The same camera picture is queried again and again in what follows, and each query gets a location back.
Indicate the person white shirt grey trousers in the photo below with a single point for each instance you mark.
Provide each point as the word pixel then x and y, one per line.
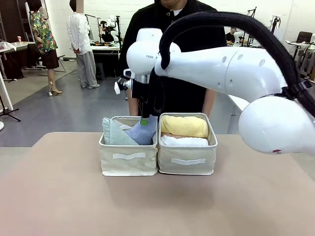
pixel 82 37

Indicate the seated person in black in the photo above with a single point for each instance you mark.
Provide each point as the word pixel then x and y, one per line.
pixel 231 37

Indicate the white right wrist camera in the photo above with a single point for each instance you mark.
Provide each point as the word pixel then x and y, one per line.
pixel 117 87

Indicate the background desk with laptop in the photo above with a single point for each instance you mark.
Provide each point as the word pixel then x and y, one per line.
pixel 304 49

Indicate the white background table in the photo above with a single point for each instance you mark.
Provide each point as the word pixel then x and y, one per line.
pixel 12 48

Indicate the person in black shirt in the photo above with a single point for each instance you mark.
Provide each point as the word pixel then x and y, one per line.
pixel 147 19

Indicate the background work table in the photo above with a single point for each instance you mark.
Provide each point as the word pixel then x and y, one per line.
pixel 105 49

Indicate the black tripod stand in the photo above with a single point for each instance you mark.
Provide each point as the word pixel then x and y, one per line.
pixel 7 111

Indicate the cream fabric storage bin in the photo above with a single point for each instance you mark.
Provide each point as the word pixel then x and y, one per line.
pixel 187 161
pixel 128 159

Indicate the yellow towel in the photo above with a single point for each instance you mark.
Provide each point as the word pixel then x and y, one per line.
pixel 184 126

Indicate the person's left forearm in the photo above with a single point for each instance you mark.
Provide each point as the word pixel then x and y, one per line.
pixel 208 103

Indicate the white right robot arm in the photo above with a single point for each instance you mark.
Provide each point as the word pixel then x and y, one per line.
pixel 221 68

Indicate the mannequin in floral shirt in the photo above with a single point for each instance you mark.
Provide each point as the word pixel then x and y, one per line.
pixel 44 37

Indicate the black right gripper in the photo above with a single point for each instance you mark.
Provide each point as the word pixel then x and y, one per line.
pixel 144 93

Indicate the black stool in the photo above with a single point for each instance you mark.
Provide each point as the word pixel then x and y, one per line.
pixel 100 71

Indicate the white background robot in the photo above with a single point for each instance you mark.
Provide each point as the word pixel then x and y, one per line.
pixel 109 27

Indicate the person's right forearm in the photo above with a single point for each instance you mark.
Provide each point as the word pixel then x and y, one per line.
pixel 133 105

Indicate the mint green towel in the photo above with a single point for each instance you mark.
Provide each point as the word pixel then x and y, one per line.
pixel 115 135

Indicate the white towel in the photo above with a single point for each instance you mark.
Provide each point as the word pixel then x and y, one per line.
pixel 184 142

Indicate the blue triangle towel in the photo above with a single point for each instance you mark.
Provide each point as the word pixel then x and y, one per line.
pixel 142 134

